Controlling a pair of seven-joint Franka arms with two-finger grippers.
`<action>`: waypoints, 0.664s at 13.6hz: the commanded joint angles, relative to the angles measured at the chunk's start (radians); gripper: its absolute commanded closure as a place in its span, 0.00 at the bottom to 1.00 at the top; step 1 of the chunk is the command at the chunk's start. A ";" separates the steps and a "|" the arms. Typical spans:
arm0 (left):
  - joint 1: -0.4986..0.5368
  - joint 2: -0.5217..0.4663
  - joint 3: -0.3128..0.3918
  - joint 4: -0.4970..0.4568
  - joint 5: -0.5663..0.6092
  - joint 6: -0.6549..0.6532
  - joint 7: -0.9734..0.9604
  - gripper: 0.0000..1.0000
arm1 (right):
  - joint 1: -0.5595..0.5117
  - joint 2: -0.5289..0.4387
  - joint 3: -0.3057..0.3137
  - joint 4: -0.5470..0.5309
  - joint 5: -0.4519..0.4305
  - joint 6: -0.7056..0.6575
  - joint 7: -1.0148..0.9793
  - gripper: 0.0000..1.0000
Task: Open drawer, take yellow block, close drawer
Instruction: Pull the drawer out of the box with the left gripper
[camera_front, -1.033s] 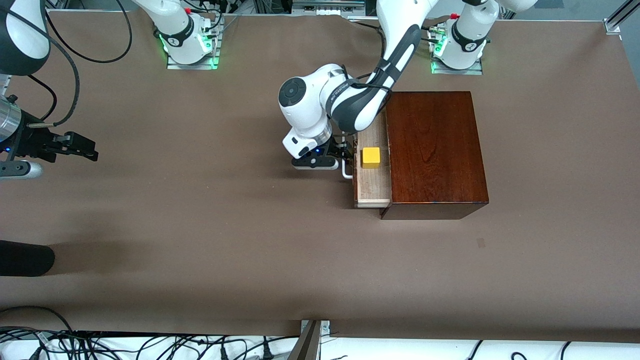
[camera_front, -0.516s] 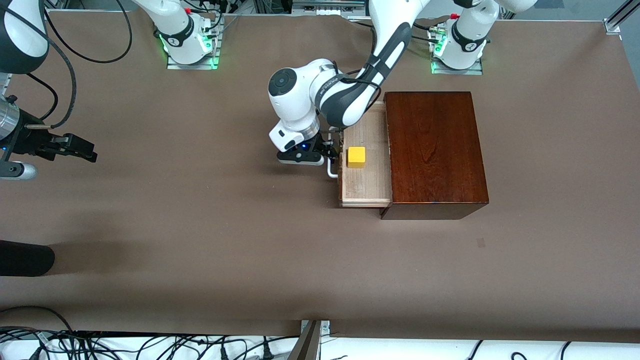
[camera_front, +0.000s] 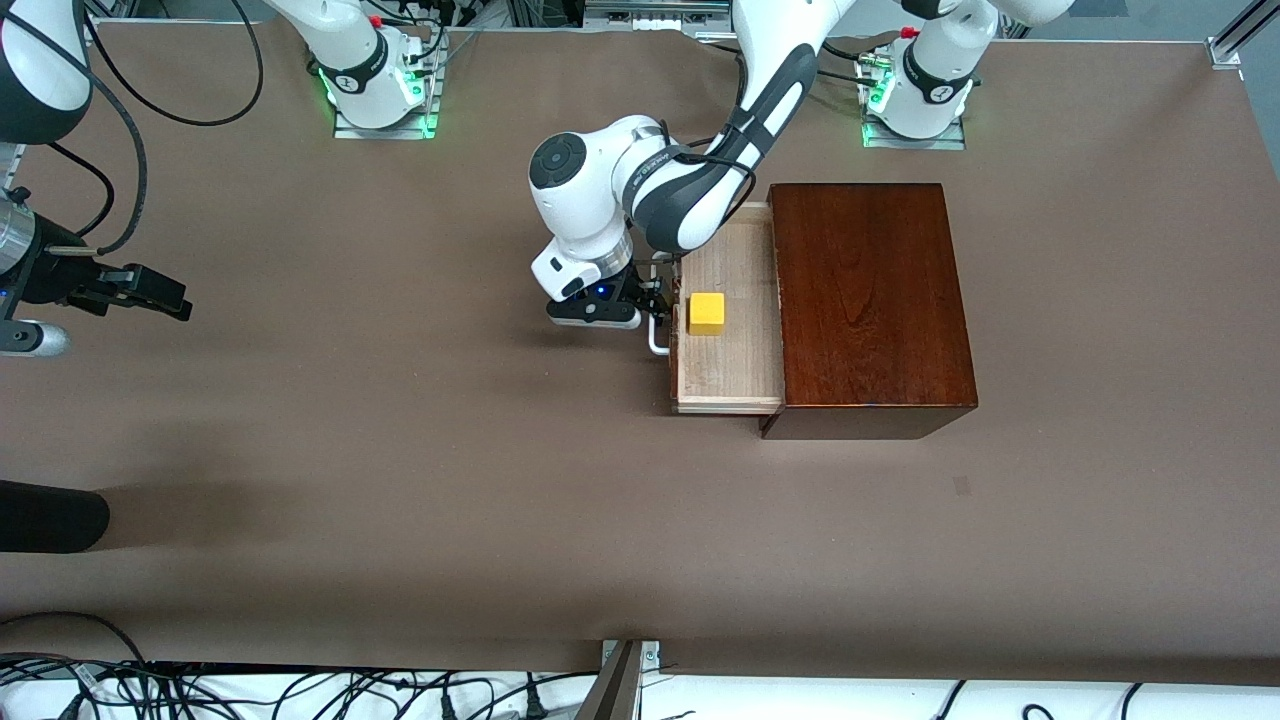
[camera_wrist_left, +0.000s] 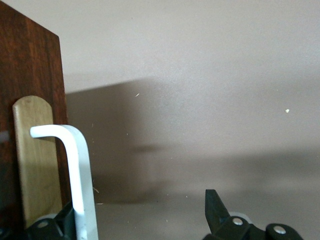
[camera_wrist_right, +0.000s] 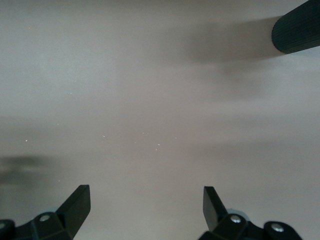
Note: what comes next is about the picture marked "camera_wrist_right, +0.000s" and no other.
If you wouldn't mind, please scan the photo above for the black ribbed cylinder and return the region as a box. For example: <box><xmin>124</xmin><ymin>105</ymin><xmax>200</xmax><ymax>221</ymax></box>
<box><xmin>271</xmin><ymin>0</ymin><xmax>320</xmax><ymax>55</ymax></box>

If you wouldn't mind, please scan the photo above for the brown paper table cover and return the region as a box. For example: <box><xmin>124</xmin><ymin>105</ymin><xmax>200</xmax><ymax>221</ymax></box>
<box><xmin>0</xmin><ymin>0</ymin><xmax>320</xmax><ymax>240</ymax></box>

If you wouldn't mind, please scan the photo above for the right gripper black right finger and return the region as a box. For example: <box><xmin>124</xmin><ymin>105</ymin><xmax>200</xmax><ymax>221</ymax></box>
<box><xmin>197</xmin><ymin>186</ymin><xmax>304</xmax><ymax>240</ymax></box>

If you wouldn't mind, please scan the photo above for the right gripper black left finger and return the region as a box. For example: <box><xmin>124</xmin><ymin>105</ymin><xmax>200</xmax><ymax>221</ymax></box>
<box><xmin>0</xmin><ymin>184</ymin><xmax>92</xmax><ymax>240</ymax></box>

